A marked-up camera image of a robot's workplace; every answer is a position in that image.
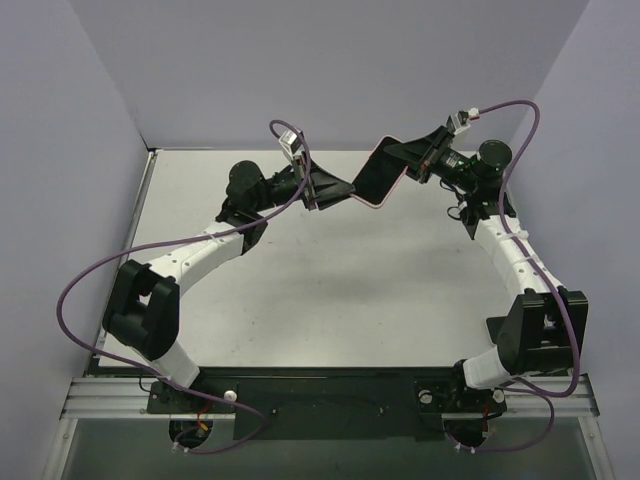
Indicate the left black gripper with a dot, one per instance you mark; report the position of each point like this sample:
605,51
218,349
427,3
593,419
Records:
310,185

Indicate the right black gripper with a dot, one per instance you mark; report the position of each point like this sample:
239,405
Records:
430,157

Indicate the black smartphone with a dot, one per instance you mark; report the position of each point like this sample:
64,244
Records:
380,172

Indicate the pink phone case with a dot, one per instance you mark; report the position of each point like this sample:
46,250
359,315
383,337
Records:
387,195

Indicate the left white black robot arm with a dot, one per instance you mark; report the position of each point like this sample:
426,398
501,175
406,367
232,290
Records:
143,309

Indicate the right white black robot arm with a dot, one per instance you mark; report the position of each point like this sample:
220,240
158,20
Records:
543,330

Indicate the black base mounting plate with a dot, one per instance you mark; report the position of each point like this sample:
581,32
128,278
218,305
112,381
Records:
349,403

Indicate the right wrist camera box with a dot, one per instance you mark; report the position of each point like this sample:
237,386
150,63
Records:
460,121

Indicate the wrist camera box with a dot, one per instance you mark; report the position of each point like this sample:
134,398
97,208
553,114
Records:
291,143
460,121

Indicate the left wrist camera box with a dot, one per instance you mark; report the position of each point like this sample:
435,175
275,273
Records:
291,143

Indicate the aluminium table frame rail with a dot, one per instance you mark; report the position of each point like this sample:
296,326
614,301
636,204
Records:
192,413

